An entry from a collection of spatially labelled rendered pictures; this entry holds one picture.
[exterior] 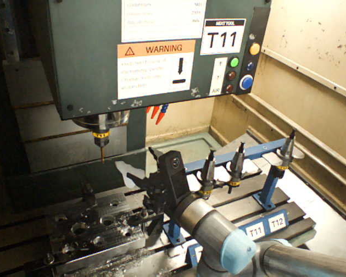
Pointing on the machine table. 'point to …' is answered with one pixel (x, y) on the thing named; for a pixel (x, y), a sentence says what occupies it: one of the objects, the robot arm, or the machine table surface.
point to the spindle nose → (102, 121)
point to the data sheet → (162, 19)
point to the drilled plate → (109, 251)
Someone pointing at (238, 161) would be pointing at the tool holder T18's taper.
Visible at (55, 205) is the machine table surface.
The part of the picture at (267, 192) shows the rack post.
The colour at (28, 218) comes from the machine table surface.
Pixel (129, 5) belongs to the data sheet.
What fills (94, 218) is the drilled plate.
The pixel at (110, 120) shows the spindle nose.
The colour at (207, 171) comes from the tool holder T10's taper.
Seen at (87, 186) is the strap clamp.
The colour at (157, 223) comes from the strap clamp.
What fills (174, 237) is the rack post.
